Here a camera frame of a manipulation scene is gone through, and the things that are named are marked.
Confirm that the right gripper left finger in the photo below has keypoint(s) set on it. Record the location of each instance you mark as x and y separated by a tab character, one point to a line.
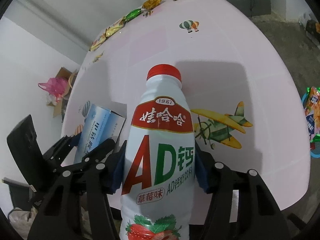
59	216

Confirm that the pink plastic bag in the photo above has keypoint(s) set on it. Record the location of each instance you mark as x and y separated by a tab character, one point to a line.
55	87

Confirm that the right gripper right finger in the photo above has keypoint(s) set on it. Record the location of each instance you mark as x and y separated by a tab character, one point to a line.
241	207

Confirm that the pink tablecloth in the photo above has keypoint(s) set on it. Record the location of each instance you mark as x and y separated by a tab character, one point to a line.
223	59

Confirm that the black orange snack bag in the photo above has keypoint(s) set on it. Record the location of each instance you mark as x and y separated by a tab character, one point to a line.
313	28

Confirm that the orange chips bag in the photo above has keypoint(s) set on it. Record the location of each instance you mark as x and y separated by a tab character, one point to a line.
312	112

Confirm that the white AD calcium milk bottle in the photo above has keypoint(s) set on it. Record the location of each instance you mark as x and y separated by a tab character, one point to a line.
159	171

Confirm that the blue white carton box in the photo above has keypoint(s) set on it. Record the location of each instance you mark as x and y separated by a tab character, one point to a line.
100	124

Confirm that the golden candy wrapper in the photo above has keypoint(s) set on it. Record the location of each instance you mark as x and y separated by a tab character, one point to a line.
151	4

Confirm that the green snack bag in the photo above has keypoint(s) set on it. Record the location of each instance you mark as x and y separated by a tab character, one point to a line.
314	147

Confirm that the green candy wrapper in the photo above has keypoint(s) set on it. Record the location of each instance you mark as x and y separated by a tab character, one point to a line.
133	14

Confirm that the yellow snack packets row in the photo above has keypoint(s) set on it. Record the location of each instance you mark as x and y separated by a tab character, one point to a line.
111	30

